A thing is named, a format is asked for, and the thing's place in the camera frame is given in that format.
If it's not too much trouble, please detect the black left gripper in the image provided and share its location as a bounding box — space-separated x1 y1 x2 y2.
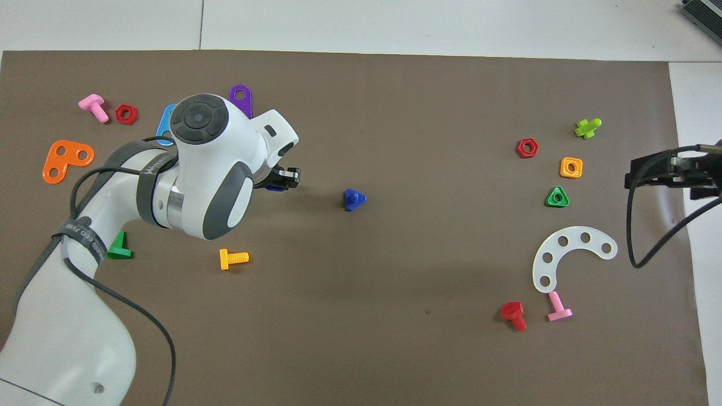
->
252 167 302 192

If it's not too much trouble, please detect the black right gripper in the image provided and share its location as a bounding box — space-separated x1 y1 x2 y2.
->
624 141 722 200

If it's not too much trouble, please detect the yellow-orange plastic screw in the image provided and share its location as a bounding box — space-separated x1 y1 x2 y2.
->
219 249 249 271

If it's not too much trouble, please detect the lime green cross-head screw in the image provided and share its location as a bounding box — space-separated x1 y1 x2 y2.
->
574 118 602 140

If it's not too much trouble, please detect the pink plastic screw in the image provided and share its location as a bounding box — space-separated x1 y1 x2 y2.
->
547 291 573 323
78 94 110 123

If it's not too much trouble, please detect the dark green plastic screw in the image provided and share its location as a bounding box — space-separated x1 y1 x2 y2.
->
107 231 134 260

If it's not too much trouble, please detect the red hexagonal-head screw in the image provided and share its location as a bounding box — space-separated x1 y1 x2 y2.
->
500 301 528 332

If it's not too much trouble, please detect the purple four-hole plate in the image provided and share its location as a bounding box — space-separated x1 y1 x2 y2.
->
229 85 252 120

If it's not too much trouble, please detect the white curved five-hole plate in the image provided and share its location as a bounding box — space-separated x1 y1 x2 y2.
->
532 226 618 294

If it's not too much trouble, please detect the light blue two-hole plate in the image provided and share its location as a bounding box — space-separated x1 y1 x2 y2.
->
156 104 181 148

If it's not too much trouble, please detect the brown table mat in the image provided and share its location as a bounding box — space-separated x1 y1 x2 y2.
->
0 50 710 406

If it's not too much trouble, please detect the grey ribbed metal box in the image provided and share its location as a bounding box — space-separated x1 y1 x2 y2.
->
680 0 722 32

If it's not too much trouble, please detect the orange angled three-hole plate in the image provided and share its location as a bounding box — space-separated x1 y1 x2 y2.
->
42 140 95 185

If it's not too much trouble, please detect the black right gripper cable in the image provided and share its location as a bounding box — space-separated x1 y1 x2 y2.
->
626 144 722 269

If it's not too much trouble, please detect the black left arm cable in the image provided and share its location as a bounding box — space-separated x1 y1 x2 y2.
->
14 135 177 406

